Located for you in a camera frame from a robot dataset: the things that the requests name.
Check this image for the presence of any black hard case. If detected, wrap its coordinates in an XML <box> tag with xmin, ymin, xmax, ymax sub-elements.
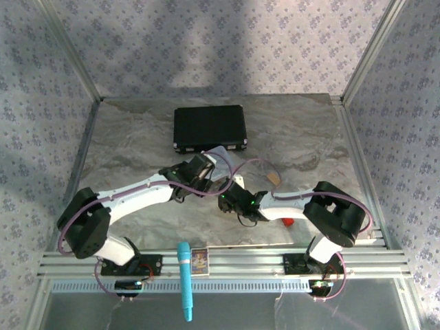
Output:
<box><xmin>173</xmin><ymin>104</ymin><xmax>249</xmax><ymax>154</ymax></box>

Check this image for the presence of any small picture card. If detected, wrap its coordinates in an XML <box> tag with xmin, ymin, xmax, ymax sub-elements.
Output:
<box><xmin>190</xmin><ymin>247</ymin><xmax>211</xmax><ymax>276</ymax></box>

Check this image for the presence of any teal toy microphone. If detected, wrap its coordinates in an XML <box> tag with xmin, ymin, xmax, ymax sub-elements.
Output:
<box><xmin>175</xmin><ymin>241</ymin><xmax>195</xmax><ymax>322</ymax></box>

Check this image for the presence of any small controller board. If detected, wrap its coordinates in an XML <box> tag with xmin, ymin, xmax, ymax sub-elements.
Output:
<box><xmin>114</xmin><ymin>280</ymin><xmax>144</xmax><ymax>298</ymax></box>
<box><xmin>307</xmin><ymin>278</ymin><xmax>335</xmax><ymax>297</ymax></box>

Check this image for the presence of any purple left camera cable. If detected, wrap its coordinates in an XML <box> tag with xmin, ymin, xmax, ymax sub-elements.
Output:
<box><xmin>56</xmin><ymin>147</ymin><xmax>242</xmax><ymax>256</ymax></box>

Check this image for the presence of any purple camera cable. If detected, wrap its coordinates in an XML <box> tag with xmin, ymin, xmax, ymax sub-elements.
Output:
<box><xmin>239</xmin><ymin>157</ymin><xmax>374</xmax><ymax>241</ymax></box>
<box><xmin>56</xmin><ymin>147</ymin><xmax>242</xmax><ymax>256</ymax></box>

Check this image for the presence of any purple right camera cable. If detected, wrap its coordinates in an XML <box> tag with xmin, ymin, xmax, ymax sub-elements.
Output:
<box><xmin>239</xmin><ymin>157</ymin><xmax>374</xmax><ymax>241</ymax></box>

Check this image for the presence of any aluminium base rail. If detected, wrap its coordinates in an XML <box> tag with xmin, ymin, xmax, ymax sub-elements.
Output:
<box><xmin>36</xmin><ymin>247</ymin><xmax>413</xmax><ymax>278</ymax></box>

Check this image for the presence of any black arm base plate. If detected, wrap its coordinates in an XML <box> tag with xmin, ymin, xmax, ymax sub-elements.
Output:
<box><xmin>283</xmin><ymin>253</ymin><xmax>345</xmax><ymax>276</ymax></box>
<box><xmin>98</xmin><ymin>253</ymin><xmax>164</xmax><ymax>278</ymax></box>

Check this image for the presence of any grey slotted cable duct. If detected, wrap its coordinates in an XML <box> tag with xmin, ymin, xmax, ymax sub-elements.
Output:
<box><xmin>50</xmin><ymin>278</ymin><xmax>312</xmax><ymax>294</ymax></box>

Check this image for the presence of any aluminium side rail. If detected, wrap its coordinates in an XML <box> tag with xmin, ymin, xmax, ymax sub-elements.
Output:
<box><xmin>331</xmin><ymin>96</ymin><xmax>396</xmax><ymax>250</ymax></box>
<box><xmin>63</xmin><ymin>98</ymin><xmax>102</xmax><ymax>207</ymax></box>

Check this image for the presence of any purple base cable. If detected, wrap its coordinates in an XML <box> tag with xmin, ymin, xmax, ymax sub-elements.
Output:
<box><xmin>94</xmin><ymin>259</ymin><xmax>125</xmax><ymax>303</ymax></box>
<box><xmin>313</xmin><ymin>252</ymin><xmax>347</xmax><ymax>304</ymax></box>

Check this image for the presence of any aluminium frame post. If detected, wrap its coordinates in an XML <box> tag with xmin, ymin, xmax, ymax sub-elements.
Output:
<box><xmin>342</xmin><ymin>0</ymin><xmax>408</xmax><ymax>102</ymax></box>
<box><xmin>39</xmin><ymin>0</ymin><xmax>102</xmax><ymax>102</ymax></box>

